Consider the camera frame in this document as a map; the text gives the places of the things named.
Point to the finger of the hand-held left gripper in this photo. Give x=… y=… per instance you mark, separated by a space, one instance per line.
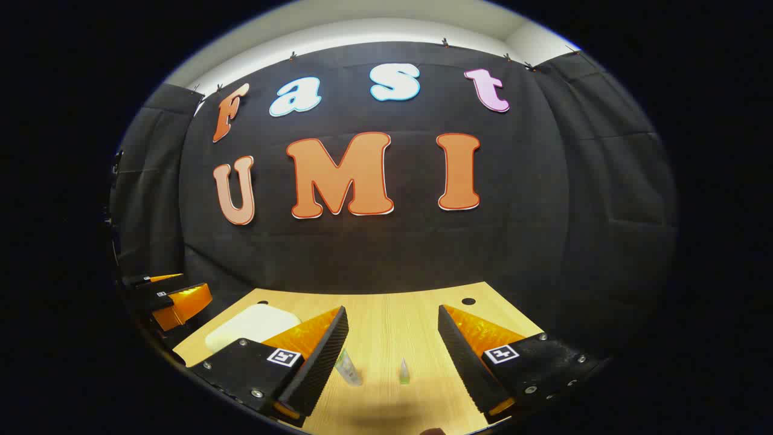
x=163 y=297
x=140 y=280

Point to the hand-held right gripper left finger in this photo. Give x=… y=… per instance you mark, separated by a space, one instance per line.
x=320 y=356

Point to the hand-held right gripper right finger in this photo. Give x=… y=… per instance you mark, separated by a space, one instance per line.
x=464 y=356

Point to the white green skincare tube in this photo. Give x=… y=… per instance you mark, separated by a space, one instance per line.
x=349 y=367

